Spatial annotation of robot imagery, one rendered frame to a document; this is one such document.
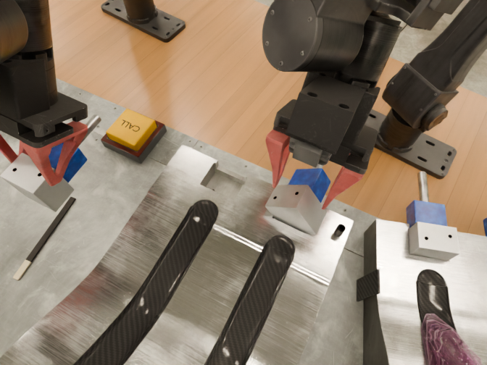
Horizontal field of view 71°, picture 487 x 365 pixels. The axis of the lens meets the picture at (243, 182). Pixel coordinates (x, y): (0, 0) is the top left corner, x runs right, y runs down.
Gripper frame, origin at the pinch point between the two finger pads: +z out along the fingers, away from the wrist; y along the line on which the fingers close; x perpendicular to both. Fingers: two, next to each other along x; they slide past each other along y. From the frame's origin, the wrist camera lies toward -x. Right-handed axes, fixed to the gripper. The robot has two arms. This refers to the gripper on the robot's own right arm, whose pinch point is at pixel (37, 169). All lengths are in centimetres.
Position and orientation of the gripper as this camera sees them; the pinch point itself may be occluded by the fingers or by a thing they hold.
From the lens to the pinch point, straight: 47.3
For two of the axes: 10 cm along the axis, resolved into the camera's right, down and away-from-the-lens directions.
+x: 3.9, -4.7, 7.9
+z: -2.2, 7.9, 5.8
